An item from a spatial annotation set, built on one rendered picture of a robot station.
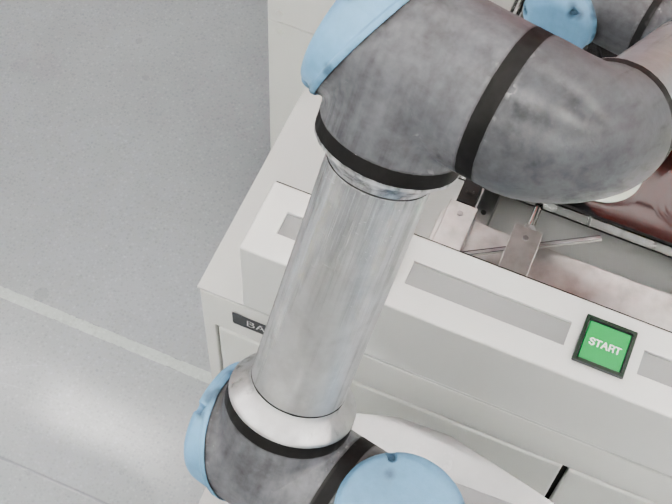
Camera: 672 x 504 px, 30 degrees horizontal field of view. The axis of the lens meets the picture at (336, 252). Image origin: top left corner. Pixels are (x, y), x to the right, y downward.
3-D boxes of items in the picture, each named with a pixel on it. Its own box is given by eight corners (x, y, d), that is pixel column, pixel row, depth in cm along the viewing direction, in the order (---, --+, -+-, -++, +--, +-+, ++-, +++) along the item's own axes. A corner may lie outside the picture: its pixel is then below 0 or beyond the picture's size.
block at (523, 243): (511, 234, 147) (516, 221, 144) (539, 245, 146) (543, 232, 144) (489, 290, 143) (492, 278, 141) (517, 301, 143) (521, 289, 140)
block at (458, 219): (448, 210, 148) (451, 197, 146) (475, 220, 148) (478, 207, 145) (423, 265, 145) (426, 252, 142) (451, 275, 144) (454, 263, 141)
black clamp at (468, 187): (464, 186, 150) (466, 175, 147) (481, 193, 149) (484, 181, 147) (453, 209, 148) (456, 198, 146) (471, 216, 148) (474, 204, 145)
